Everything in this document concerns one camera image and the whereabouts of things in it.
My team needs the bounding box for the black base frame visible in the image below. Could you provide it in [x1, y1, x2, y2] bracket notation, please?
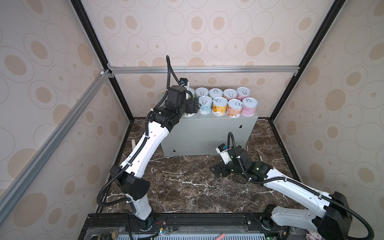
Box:
[78, 212, 337, 240]

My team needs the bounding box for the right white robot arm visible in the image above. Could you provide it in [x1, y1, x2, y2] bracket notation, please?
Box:
[211, 144, 375, 240]

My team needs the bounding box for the teal can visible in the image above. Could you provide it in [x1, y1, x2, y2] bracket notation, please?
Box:
[195, 87, 209, 98]
[199, 96, 213, 115]

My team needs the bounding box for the wooden spatula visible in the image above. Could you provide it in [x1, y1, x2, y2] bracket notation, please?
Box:
[131, 139, 136, 151]

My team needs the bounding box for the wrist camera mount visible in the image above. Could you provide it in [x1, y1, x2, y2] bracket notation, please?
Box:
[180, 78, 189, 87]
[216, 144, 232, 165]

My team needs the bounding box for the pink can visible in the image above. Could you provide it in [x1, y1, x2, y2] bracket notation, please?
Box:
[242, 97, 258, 117]
[237, 87, 251, 101]

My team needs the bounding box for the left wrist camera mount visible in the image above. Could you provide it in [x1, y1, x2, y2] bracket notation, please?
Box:
[180, 78, 189, 87]

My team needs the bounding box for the grey metal cabinet box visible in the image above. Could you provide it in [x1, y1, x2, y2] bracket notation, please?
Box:
[161, 114, 259, 157]

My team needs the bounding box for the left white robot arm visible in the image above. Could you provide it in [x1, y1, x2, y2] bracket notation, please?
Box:
[97, 85, 199, 221]

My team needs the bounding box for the pink marker pen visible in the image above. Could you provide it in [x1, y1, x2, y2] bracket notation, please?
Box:
[215, 234, 226, 240]

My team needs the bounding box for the brown orange can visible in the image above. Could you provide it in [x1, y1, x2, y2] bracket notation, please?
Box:
[223, 89, 238, 101]
[226, 99, 243, 118]

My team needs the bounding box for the horizontal aluminium rail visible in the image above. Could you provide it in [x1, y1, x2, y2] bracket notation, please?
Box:
[111, 66, 300, 74]

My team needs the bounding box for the left diagonal aluminium rail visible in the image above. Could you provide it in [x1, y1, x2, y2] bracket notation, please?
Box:
[1, 69, 112, 225]

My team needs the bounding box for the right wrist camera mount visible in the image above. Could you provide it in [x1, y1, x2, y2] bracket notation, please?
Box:
[216, 144, 232, 165]

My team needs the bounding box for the brown orange can front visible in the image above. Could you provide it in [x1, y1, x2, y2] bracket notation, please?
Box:
[226, 99, 243, 118]

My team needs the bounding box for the yellow can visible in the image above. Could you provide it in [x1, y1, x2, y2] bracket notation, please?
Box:
[209, 88, 223, 99]
[212, 97, 228, 116]

